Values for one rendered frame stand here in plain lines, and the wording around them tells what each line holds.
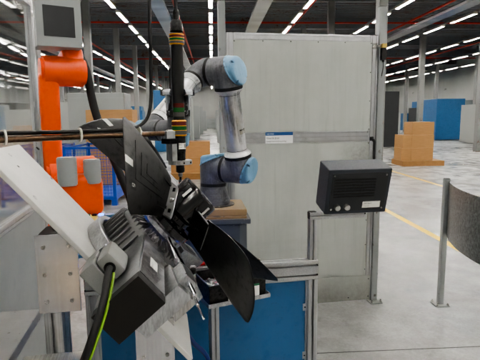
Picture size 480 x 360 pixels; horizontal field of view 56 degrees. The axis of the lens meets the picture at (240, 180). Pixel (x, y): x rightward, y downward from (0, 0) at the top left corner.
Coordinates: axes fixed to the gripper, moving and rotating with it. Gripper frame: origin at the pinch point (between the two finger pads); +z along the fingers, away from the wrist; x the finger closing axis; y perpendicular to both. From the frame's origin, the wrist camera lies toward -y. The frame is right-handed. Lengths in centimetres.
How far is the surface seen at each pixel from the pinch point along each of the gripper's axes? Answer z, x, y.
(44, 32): -357, 129, -77
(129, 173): 35.6, 10.3, 18.5
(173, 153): 0.4, 1.6, 17.7
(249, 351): -39, -26, 102
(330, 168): -35, -57, 28
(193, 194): 12.2, -3.4, 27.5
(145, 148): 24.9, 7.7, 14.3
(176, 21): -1.2, -0.2, -18.8
